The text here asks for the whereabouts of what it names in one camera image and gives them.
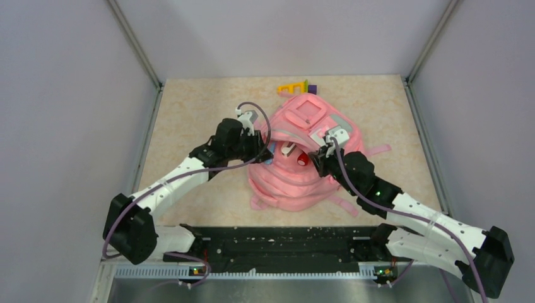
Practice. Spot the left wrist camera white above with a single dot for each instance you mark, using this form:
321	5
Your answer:
247	119

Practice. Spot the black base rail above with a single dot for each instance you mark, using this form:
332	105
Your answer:
289	250

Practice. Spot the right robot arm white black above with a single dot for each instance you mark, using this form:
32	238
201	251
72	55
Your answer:
481	258

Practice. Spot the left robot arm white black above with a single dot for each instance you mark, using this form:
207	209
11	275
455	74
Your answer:
130	223

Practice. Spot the red perfect stamp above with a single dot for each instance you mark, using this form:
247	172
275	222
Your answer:
303	159

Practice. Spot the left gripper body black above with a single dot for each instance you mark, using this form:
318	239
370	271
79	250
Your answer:
250	145

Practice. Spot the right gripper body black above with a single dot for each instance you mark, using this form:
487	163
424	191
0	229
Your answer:
329	165

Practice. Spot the light blue eraser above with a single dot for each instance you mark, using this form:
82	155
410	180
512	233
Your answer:
271	148

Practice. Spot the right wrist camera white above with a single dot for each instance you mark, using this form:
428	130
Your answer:
339	134

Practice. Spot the pink student backpack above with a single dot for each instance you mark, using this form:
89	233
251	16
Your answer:
304	120

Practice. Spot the yellow triangle toy purple cap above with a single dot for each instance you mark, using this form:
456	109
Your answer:
297	88

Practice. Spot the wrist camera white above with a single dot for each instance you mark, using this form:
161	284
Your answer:
247	119
339	134

